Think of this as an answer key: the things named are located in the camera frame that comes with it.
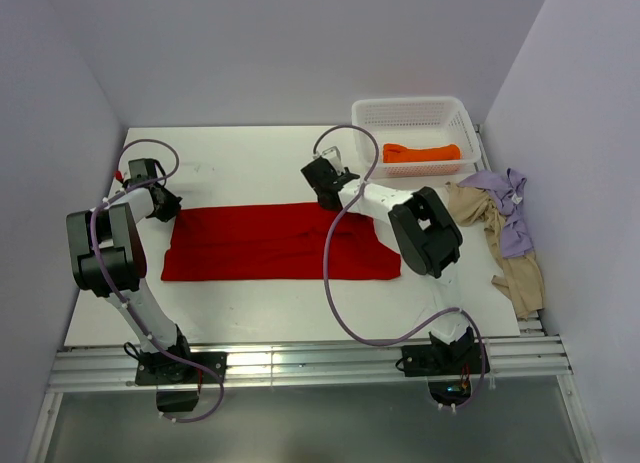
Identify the aluminium rail frame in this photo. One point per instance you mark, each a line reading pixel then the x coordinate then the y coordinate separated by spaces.
pixel 532 353

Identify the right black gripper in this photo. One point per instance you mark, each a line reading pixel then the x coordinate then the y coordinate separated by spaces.
pixel 345 172

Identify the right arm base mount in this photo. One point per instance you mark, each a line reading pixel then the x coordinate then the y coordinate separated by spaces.
pixel 454 370

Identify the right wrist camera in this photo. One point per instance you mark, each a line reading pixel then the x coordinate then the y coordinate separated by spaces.
pixel 333 156

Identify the purple t-shirt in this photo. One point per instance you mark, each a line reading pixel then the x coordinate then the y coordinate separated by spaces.
pixel 507 192

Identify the white plastic basket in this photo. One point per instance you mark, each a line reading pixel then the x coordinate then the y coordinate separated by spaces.
pixel 417 123

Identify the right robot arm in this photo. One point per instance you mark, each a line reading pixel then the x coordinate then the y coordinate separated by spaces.
pixel 426 235

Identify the beige t-shirt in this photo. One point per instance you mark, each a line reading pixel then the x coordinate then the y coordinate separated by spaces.
pixel 521 280

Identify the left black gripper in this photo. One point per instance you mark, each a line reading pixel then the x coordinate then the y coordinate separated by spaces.
pixel 173 208

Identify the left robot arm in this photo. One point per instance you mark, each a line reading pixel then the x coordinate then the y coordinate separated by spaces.
pixel 108 259

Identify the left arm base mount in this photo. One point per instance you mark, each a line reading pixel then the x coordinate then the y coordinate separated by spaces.
pixel 178 386

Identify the rolled orange t-shirt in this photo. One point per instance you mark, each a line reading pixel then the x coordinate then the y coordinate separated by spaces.
pixel 396 154

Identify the red t-shirt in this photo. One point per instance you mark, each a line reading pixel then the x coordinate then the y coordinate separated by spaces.
pixel 267 242

